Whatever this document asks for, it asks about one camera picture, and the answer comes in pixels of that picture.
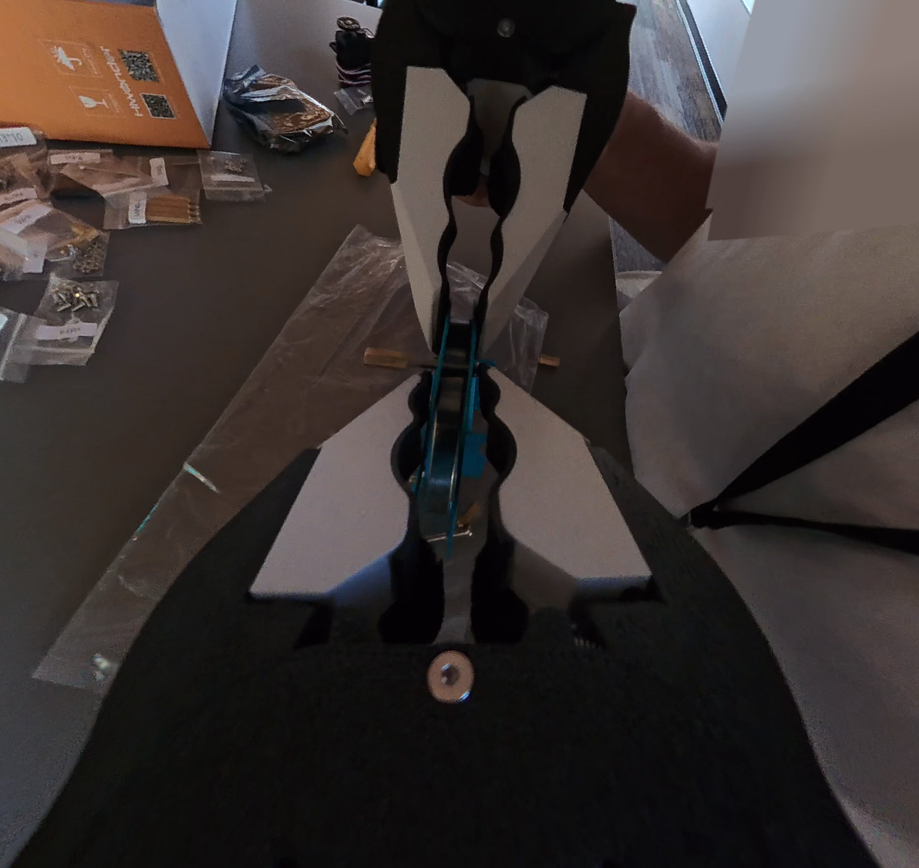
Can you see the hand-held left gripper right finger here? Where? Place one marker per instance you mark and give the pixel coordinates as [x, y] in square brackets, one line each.
[567, 516]

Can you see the blue round turntable assembly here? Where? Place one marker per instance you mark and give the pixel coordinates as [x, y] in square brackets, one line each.
[438, 466]

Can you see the black servo motor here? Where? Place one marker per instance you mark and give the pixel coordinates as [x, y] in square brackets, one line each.
[352, 50]

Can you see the orange and white cardboard box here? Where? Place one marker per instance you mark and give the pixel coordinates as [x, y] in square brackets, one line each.
[93, 71]

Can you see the grey desk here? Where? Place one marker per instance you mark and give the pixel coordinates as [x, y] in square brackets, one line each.
[187, 294]

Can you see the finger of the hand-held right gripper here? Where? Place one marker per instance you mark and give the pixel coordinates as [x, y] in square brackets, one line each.
[549, 164]
[423, 179]

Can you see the yellow plastic tool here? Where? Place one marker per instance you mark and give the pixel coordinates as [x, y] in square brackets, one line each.
[366, 154]

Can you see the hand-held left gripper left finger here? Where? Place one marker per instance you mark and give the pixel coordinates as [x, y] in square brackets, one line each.
[337, 523]

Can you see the person's right forearm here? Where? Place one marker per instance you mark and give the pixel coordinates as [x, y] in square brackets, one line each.
[646, 179]

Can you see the clear plastic bag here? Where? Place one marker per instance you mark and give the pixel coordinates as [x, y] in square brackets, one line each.
[287, 394]

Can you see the pile of small hardware bags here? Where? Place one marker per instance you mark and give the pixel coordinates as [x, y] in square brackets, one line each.
[72, 308]

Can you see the dark crumpled foil bag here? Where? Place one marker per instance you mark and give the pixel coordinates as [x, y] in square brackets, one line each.
[283, 111]

